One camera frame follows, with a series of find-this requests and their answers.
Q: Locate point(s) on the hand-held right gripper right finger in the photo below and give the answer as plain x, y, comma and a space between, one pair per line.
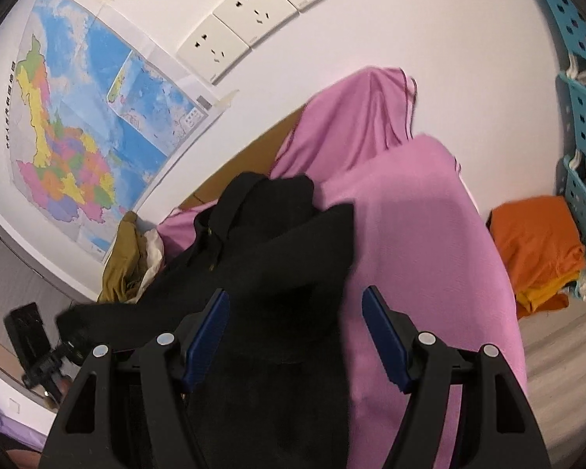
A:
386, 342

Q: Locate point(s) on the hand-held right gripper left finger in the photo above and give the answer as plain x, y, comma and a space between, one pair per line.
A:
207, 342

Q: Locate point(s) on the black garment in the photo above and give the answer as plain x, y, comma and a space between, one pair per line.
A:
273, 273

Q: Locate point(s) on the black rectangular device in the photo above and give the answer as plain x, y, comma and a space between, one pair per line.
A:
25, 330

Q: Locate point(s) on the purple cloth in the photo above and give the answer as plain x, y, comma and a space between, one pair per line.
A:
5, 425

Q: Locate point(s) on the cream white cloth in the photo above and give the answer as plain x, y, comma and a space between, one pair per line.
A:
151, 259

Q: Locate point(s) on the olive yellow garment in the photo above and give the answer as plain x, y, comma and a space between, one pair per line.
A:
119, 264

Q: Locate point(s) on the pink blanket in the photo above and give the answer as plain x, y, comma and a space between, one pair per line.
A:
410, 215

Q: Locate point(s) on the orange cloth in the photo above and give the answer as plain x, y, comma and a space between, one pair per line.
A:
537, 244

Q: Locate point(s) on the colourful wall map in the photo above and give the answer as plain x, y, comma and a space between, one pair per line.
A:
78, 107

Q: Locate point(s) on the white wall socket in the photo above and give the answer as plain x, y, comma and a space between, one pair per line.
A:
254, 10
215, 49

